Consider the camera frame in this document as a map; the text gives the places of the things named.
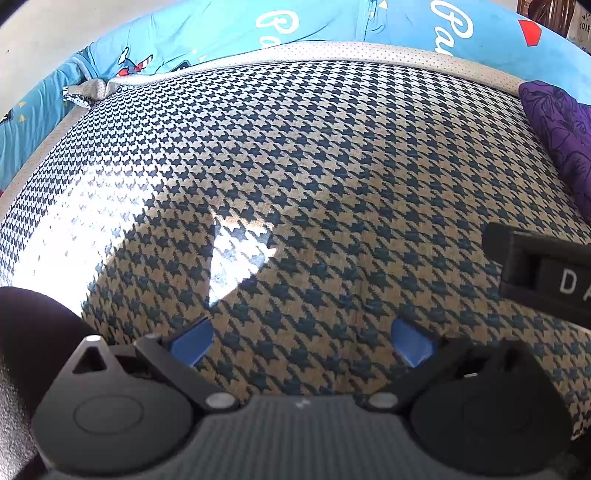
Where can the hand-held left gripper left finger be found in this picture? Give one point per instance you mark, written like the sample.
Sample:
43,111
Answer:
194,342

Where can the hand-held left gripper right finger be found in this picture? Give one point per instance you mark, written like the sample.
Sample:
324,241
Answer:
413,345

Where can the purple floral garment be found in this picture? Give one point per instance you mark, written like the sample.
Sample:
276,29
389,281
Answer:
563,124

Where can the houndstooth sofa mat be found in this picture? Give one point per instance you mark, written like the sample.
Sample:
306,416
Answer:
300,161

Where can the blue printed quilt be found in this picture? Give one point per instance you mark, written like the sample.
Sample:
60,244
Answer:
184,27

